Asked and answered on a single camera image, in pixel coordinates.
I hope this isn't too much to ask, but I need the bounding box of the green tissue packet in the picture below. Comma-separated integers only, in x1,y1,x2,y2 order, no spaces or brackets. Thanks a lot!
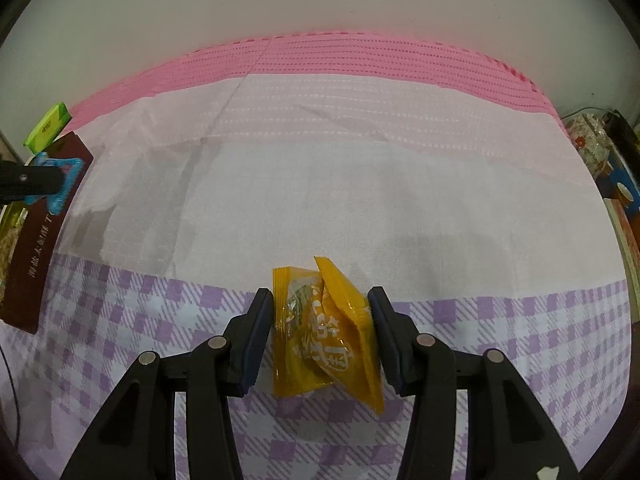
23,101,74,153

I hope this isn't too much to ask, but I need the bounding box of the blue printed box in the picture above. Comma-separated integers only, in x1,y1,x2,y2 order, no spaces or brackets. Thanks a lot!
597,150,640,216

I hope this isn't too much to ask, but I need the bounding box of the floral printed box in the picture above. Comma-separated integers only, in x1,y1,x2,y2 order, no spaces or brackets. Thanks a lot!
565,112,613,181

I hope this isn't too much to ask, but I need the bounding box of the thin black cable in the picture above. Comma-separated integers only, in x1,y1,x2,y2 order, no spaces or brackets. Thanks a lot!
0,345,23,456

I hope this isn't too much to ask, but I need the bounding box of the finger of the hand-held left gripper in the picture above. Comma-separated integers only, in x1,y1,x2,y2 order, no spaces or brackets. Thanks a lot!
0,160,66,206

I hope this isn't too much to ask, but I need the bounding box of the pink and purple checked cloth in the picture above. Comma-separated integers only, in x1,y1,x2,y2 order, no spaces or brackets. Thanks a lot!
0,27,640,480

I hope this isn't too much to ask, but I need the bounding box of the orange cracker packet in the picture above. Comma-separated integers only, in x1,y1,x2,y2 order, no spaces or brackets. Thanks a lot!
271,256,386,417

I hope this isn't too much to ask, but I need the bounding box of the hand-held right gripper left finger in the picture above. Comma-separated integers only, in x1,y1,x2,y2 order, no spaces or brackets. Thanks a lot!
61,287,275,480

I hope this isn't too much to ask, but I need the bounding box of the small blue-edged candy packet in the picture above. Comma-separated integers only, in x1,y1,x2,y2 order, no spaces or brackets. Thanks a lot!
25,151,90,216

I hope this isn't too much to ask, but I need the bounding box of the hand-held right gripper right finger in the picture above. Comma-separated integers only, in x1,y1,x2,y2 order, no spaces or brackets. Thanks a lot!
367,286,581,480

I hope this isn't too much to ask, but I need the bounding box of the brown and gold tin box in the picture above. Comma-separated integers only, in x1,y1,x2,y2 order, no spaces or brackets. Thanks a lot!
0,131,95,335

